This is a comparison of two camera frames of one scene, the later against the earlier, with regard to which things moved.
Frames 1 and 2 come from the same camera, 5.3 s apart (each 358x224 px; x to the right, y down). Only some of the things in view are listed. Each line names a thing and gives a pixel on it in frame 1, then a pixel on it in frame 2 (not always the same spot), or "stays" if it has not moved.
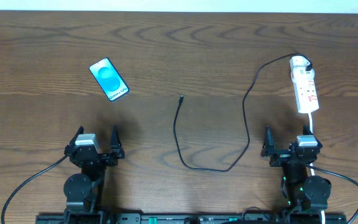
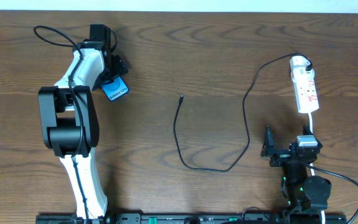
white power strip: x=304 y=84 stays
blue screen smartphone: x=109 y=79 stays
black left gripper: x=96 y=156 → x=117 y=66
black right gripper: x=288 y=154 stays
